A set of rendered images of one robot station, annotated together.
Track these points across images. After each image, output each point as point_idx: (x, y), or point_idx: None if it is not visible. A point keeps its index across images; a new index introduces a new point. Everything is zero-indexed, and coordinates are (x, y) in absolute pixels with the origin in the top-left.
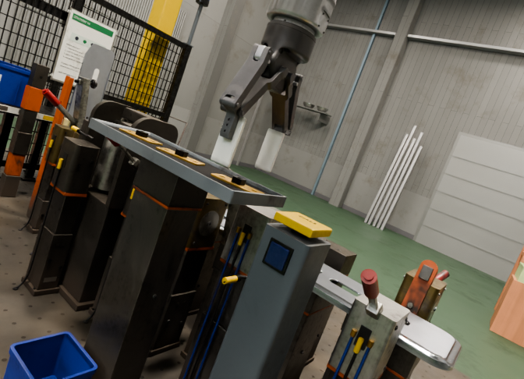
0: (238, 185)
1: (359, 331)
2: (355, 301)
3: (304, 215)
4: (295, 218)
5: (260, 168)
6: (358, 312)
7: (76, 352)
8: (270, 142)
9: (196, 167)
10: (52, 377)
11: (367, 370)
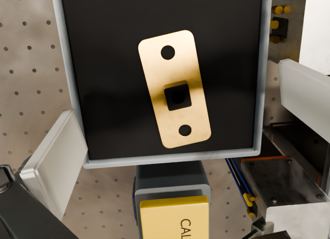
0: (159, 112)
1: (254, 203)
2: (265, 206)
3: (205, 216)
4: (152, 231)
5: (280, 81)
6: (261, 207)
7: None
8: (320, 106)
9: None
10: None
11: (244, 201)
